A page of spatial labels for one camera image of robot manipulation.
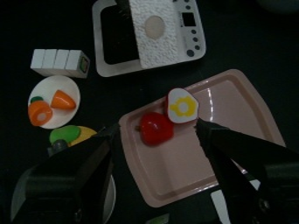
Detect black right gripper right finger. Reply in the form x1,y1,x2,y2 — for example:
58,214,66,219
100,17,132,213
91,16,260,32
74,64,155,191
194,117,299,224

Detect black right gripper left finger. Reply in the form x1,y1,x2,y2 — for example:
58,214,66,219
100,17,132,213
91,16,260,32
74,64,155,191
11,122,122,224

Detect white textured rice block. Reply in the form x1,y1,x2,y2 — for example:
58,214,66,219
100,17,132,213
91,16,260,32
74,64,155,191
127,0,184,70

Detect white toy stove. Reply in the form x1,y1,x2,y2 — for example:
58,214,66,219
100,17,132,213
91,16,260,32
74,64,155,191
91,0,208,78

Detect round grey metal pan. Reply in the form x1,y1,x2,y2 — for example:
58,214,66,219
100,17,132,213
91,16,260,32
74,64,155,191
9,169,118,224

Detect white flat object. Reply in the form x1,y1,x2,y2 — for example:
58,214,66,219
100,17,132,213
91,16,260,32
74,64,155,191
210,178,262,224

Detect green yellow toy food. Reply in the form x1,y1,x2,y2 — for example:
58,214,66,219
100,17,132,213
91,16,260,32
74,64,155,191
50,124,99,148

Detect pink rectangular tray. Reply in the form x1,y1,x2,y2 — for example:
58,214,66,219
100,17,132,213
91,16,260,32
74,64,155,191
118,68,287,208

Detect orange toy carrot pieces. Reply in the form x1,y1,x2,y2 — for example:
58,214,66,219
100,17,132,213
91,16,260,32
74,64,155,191
27,95,54,127

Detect orange carrot tip piece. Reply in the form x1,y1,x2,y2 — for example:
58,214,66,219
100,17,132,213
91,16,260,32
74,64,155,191
51,89,78,111

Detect toy fried egg slice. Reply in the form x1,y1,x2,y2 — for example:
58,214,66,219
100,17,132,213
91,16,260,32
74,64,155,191
166,87,200,124

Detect red toy pepper half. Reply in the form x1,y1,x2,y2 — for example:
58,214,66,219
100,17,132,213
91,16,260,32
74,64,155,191
135,111,175,147

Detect small green white object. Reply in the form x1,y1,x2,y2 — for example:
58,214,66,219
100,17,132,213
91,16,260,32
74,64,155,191
144,213,172,224

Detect small white round plate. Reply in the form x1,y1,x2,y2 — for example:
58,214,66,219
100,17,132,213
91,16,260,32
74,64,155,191
27,74,82,130

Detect white sliced sushi roll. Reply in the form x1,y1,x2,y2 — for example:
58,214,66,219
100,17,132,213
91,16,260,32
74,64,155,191
29,48,91,79

